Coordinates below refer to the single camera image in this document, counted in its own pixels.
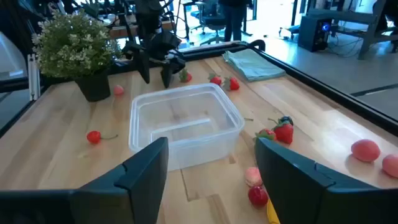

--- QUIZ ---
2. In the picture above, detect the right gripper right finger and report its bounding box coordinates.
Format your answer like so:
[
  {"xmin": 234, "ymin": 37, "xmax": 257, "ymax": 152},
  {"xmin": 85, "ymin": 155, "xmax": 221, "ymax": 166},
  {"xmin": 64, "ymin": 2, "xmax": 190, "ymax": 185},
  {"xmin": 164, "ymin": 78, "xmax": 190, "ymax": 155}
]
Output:
[{"xmin": 254, "ymin": 137, "xmax": 398, "ymax": 224}]

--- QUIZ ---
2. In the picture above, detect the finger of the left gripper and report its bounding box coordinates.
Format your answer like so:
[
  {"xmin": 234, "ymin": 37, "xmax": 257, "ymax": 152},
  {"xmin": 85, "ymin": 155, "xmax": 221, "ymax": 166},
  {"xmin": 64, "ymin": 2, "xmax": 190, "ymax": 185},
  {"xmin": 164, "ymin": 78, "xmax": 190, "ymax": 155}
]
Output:
[
  {"xmin": 160, "ymin": 63, "xmax": 175, "ymax": 90},
  {"xmin": 136, "ymin": 49, "xmax": 151, "ymax": 85}
]

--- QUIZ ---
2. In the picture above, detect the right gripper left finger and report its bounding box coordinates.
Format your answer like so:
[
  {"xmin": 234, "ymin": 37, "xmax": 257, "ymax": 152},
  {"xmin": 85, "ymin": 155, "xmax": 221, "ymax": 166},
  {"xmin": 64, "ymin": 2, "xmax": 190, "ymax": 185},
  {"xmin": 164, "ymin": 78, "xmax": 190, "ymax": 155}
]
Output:
[{"xmin": 0, "ymin": 136, "xmax": 169, "ymax": 224}]

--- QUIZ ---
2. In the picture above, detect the red plastic strawberry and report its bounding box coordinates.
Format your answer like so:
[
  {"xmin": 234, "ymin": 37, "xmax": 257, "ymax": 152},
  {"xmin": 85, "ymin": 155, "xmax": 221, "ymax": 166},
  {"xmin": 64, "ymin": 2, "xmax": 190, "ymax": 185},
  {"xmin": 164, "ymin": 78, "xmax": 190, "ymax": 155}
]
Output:
[
  {"xmin": 178, "ymin": 68, "xmax": 193, "ymax": 84},
  {"xmin": 267, "ymin": 117, "xmax": 295, "ymax": 145},
  {"xmin": 223, "ymin": 76, "xmax": 241, "ymax": 92},
  {"xmin": 208, "ymin": 73, "xmax": 223, "ymax": 87},
  {"xmin": 254, "ymin": 128, "xmax": 277, "ymax": 142}
]

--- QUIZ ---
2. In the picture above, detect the yellow plastic banana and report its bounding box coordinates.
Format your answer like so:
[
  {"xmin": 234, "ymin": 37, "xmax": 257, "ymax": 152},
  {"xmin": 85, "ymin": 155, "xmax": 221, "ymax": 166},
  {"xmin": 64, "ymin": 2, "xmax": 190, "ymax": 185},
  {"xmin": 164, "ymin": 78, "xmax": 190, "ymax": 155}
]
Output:
[{"xmin": 266, "ymin": 198, "xmax": 281, "ymax": 224}]

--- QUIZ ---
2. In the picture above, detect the small red round fruit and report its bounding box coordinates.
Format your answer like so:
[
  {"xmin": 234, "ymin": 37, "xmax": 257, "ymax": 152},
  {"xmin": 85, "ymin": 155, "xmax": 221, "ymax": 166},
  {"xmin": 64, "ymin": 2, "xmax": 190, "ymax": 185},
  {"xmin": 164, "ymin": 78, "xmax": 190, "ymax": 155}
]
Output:
[{"xmin": 248, "ymin": 185, "xmax": 269, "ymax": 207}]

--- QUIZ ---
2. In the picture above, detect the pink plastic peach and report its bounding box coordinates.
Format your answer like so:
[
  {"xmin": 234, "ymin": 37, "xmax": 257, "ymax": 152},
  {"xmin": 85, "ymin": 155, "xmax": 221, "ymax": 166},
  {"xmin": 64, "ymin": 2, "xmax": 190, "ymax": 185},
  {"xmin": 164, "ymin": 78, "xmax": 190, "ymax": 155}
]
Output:
[
  {"xmin": 381, "ymin": 154, "xmax": 398, "ymax": 179},
  {"xmin": 350, "ymin": 138, "xmax": 381, "ymax": 163}
]

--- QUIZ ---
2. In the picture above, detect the clear plastic tupperware container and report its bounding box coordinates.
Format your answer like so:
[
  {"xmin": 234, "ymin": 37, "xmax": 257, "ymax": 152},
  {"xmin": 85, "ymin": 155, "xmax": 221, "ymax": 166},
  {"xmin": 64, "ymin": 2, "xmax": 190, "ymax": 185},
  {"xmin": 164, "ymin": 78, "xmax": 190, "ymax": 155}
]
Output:
[{"xmin": 128, "ymin": 82, "xmax": 246, "ymax": 172}]

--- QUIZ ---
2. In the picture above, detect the black office chair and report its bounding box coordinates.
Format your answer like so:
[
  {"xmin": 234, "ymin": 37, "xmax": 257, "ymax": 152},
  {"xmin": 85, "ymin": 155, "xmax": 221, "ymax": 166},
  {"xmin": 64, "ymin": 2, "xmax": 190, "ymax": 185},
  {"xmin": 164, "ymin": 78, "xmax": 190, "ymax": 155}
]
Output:
[{"xmin": 190, "ymin": 0, "xmax": 227, "ymax": 46}]

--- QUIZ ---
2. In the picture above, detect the green artificial potted plant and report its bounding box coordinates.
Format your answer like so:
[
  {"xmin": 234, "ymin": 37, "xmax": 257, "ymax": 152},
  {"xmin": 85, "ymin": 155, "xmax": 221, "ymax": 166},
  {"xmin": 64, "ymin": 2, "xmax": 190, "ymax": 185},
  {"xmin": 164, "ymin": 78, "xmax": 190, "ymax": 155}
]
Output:
[{"xmin": 30, "ymin": 9, "xmax": 123, "ymax": 103}]

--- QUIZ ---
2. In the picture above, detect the person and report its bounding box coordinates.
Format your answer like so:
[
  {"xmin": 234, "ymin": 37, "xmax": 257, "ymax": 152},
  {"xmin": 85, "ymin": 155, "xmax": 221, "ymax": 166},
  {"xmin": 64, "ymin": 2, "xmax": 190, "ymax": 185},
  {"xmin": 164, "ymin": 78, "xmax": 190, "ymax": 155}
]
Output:
[{"xmin": 217, "ymin": 0, "xmax": 251, "ymax": 43}]

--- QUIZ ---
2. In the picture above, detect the teal folded cloth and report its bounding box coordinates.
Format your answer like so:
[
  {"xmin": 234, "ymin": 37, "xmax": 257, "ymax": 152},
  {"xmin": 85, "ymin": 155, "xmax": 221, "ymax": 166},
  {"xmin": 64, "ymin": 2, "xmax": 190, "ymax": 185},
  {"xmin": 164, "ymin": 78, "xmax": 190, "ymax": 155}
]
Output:
[{"xmin": 222, "ymin": 49, "xmax": 287, "ymax": 83}]

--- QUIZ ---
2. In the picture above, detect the silver aluminium extrusion bar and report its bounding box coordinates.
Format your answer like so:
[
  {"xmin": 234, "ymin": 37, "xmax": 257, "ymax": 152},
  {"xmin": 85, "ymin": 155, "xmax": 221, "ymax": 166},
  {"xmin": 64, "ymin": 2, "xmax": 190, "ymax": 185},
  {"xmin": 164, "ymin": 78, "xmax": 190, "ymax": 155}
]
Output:
[{"xmin": 27, "ymin": 53, "xmax": 42, "ymax": 101}]

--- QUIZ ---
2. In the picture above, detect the black computer tower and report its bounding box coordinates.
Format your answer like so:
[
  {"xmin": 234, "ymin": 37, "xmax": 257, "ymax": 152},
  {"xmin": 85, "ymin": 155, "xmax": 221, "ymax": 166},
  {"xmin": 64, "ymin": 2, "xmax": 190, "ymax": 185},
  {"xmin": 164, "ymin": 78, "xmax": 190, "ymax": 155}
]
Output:
[{"xmin": 297, "ymin": 15, "xmax": 334, "ymax": 53}]

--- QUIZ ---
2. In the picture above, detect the grey workbench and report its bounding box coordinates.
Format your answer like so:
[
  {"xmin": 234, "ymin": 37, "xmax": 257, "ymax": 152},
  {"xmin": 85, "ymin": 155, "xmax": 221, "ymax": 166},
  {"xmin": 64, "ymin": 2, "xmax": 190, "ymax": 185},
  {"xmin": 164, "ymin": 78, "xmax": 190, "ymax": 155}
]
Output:
[{"xmin": 306, "ymin": 0, "xmax": 398, "ymax": 60}]

